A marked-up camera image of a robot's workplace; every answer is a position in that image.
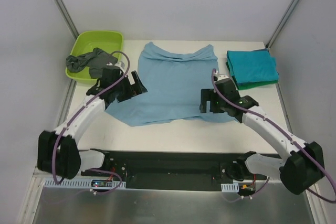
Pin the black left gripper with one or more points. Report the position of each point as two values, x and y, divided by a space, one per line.
128 88

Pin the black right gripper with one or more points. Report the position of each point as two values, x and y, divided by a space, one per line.
213 101

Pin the light blue t shirt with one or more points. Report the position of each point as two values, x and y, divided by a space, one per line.
174 83

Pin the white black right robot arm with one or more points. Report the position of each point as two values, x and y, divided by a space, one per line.
283 142

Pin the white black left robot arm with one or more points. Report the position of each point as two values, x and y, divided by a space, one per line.
58 152

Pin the green folded t shirt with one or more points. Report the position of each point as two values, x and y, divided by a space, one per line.
247 77

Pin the grey crumpled t shirt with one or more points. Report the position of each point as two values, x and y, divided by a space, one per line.
96 61

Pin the lime green plastic basin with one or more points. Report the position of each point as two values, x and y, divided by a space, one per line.
107 40

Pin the teal folded t shirt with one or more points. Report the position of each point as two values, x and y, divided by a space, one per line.
249 58

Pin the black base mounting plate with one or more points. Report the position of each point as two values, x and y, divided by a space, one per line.
174 171

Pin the dark blue folded t shirt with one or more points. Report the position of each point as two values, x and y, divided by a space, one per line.
260 49

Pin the right white slotted cable duct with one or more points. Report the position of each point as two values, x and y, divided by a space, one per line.
230 188

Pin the white slotted cable duct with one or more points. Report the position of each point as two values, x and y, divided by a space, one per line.
230 188
86 183

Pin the left white slotted cable duct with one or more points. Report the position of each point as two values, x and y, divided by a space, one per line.
86 183

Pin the front aluminium rail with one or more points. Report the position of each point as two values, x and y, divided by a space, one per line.
298 168

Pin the left aluminium frame post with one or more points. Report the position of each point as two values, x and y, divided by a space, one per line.
67 18

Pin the aluminium frame post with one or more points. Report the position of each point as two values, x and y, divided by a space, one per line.
283 21
67 18

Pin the right aluminium frame post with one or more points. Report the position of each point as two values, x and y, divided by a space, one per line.
283 21

